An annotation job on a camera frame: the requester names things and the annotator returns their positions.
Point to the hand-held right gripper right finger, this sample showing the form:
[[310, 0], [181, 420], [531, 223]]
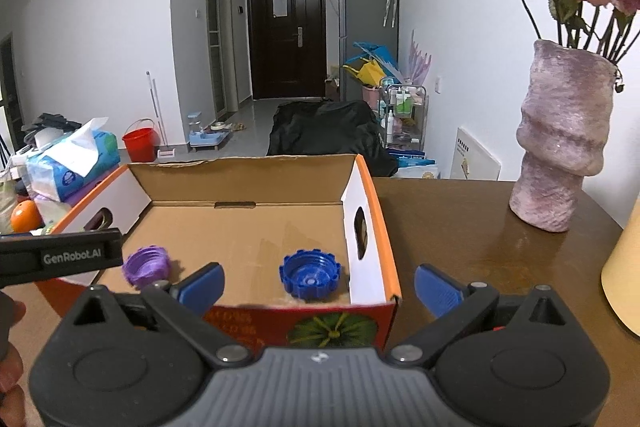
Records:
[[437, 289]]

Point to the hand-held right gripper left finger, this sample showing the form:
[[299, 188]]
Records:
[[202, 287]]

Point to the purple bottle cap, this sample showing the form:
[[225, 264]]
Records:
[[145, 264]]

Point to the orange cardboard box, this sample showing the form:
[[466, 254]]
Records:
[[240, 227]]

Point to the blue bottle cap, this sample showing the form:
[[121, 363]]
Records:
[[310, 278]]

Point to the person's left hand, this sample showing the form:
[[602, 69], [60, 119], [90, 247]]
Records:
[[11, 374]]

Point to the white tissue pack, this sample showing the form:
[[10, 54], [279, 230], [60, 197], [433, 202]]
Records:
[[52, 209]]

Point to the orange fruit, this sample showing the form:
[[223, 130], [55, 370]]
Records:
[[25, 217]]

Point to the blue tissue pack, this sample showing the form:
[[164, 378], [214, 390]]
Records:
[[75, 167]]

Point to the blue white carton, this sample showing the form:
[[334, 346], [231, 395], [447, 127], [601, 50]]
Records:
[[415, 164]]

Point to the black folding stand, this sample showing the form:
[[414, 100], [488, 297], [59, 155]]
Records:
[[55, 122]]

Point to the white flat board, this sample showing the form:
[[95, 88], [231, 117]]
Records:
[[475, 157]]

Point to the red bucket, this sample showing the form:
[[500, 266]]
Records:
[[140, 142]]

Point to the blue pet feeder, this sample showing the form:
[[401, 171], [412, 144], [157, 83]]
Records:
[[207, 137]]

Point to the white mop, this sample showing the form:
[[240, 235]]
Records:
[[156, 117]]

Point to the metal trolley cart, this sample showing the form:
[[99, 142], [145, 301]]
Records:
[[402, 112]]

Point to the yellow thermos jug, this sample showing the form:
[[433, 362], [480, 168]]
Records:
[[625, 279]]

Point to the black bag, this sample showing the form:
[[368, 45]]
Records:
[[325, 127]]

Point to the pink textured vase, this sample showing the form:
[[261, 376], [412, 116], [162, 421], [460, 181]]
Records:
[[565, 132]]

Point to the pink bin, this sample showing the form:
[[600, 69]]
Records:
[[371, 97]]

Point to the purple feathery decoration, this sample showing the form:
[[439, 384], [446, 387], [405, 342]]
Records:
[[419, 59]]

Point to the blue bag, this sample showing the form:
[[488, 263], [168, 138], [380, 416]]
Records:
[[382, 54]]

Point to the grey framed interior door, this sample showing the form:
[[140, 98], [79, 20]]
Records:
[[217, 37]]

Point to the dark brown entrance door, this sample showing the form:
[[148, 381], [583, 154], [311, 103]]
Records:
[[285, 47]]

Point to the grey refrigerator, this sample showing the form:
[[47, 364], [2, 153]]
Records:
[[367, 12]]

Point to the white wall socket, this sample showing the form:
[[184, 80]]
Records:
[[438, 84]]

